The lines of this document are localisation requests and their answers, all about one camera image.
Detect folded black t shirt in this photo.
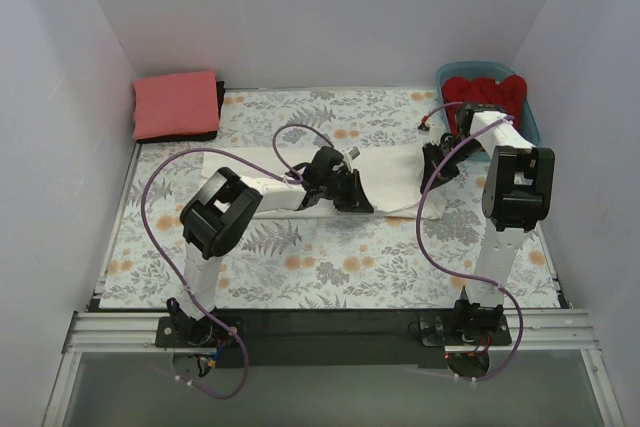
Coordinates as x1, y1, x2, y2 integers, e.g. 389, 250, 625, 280
137, 81, 226, 144

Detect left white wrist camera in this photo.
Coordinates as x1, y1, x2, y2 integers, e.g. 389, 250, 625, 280
341, 146, 361, 161

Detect aluminium frame rail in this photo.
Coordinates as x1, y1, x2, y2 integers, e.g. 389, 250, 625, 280
63, 309, 600, 352

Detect white t shirt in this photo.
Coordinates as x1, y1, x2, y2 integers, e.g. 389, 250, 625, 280
199, 144, 446, 220

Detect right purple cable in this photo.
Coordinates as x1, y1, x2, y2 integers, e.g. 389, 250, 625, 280
415, 102, 525, 391

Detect red crumpled t shirt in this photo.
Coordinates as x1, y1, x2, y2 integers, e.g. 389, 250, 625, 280
442, 75, 527, 129

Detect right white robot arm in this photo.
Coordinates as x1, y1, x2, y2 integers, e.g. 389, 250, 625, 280
418, 102, 555, 346

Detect purple cable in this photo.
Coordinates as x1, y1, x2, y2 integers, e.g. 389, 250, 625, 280
415, 102, 525, 391
141, 124, 351, 401

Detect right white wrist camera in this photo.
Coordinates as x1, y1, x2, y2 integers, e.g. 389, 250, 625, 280
418, 116, 445, 145

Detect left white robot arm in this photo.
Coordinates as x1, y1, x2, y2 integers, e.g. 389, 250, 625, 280
167, 146, 374, 347

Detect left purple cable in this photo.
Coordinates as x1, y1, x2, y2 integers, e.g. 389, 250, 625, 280
141, 124, 351, 401

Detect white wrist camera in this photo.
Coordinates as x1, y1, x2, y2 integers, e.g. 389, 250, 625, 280
418, 116, 445, 145
341, 146, 361, 161

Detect floral table mat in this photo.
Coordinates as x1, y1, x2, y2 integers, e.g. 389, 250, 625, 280
99, 89, 487, 309

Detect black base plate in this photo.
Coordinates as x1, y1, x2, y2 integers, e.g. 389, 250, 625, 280
155, 307, 514, 369

